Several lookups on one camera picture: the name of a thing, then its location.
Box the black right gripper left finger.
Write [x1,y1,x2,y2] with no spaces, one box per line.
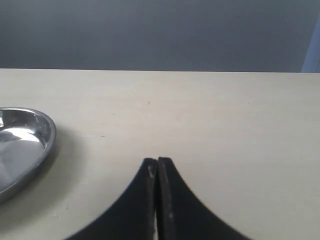
[68,158,158,240]

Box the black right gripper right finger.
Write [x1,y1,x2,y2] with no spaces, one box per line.
[156,157,248,240]

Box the round stainless steel plate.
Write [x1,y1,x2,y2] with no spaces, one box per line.
[0,107,57,203]

